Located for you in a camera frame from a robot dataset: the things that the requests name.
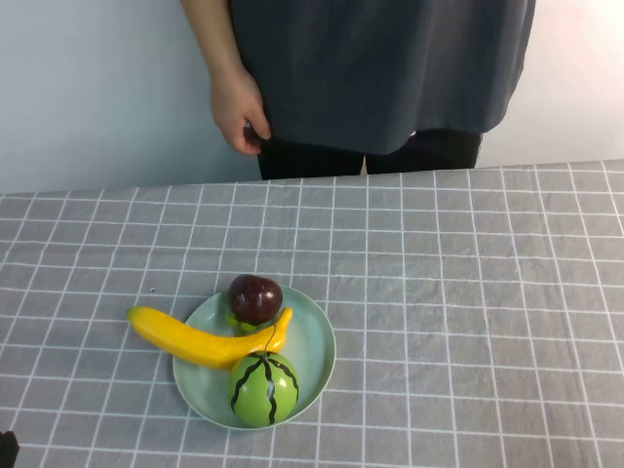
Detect person's right hand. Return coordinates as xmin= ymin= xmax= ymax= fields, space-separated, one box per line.
xmin=210 ymin=64 xmax=273 ymax=156

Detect yellow toy banana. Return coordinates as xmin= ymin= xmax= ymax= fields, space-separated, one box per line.
xmin=126 ymin=305 xmax=294 ymax=372

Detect person's right forearm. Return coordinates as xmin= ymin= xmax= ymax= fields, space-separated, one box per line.
xmin=178 ymin=0 xmax=244 ymax=82

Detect black trousers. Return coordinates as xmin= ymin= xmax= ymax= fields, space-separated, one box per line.
xmin=256 ymin=128 xmax=486 ymax=182

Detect dark grey shirt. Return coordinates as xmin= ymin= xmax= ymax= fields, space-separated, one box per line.
xmin=228 ymin=0 xmax=537 ymax=157

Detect dark purple toy mangosteen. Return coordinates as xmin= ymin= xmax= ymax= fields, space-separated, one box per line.
xmin=224 ymin=273 xmax=285 ymax=335

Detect light green round plate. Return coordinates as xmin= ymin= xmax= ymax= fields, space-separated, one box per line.
xmin=172 ymin=284 xmax=338 ymax=432

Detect green striped toy watermelon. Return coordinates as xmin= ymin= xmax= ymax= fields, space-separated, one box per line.
xmin=227 ymin=324 xmax=301 ymax=429

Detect grey checked tablecloth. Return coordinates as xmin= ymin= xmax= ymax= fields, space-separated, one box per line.
xmin=0 ymin=159 xmax=624 ymax=468

